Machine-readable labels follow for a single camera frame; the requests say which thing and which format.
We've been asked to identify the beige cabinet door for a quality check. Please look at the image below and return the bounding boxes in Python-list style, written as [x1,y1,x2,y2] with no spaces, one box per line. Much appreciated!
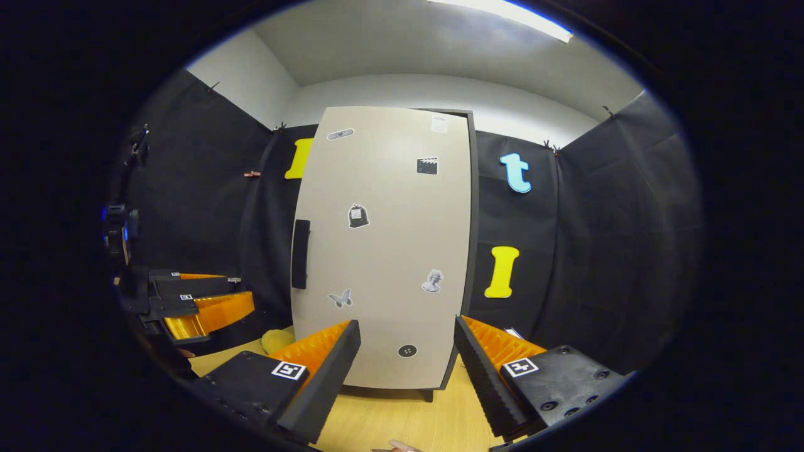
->
[290,105,473,390]

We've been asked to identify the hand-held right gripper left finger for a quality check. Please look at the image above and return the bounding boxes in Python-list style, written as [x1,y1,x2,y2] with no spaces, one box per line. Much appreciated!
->
[195,320,362,444]

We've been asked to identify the black door handle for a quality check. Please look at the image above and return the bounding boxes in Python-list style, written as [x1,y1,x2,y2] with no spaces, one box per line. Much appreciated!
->
[291,218,312,290]

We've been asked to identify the black backdrop cloth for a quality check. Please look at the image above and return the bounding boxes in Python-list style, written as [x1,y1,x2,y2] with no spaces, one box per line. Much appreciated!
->
[118,69,705,379]

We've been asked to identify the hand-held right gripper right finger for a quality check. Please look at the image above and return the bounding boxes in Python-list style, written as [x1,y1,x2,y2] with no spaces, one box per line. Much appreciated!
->
[454,315,629,440]

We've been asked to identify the yellow bumpy sponge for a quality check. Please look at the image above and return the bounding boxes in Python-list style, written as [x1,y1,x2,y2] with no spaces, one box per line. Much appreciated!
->
[261,328,296,356]

